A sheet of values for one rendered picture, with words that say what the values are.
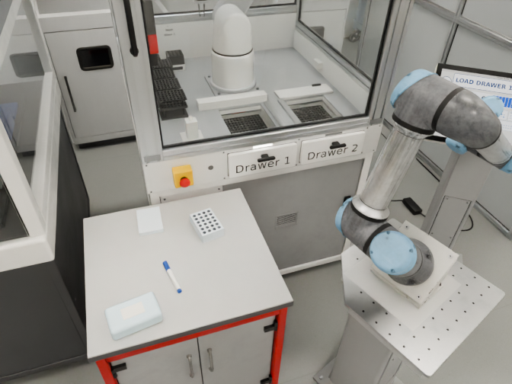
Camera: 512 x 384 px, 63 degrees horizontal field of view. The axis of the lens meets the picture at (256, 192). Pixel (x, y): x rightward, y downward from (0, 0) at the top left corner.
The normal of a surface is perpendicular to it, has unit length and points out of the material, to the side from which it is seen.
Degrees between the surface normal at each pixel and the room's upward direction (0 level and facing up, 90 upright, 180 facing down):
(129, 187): 0
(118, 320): 0
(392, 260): 45
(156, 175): 90
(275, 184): 90
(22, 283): 90
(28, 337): 90
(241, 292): 0
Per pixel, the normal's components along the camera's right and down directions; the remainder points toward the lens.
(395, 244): -0.44, -0.19
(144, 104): 0.32, 0.62
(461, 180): -0.30, 0.62
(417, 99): -0.74, 0.10
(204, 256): 0.03, -0.76
